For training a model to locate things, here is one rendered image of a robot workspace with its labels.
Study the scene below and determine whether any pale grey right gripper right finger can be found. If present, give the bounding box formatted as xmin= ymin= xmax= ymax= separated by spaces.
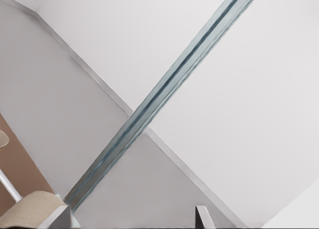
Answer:
xmin=194 ymin=205 xmax=216 ymax=229

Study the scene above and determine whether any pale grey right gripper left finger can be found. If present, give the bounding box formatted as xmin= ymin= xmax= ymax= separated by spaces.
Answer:
xmin=39 ymin=205 xmax=73 ymax=229

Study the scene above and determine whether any white shoe rack bar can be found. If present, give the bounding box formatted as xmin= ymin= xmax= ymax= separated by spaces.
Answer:
xmin=0 ymin=168 xmax=22 ymax=202

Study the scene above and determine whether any silver frame post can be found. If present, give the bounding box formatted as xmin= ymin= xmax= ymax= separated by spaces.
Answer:
xmin=64 ymin=0 xmax=263 ymax=212

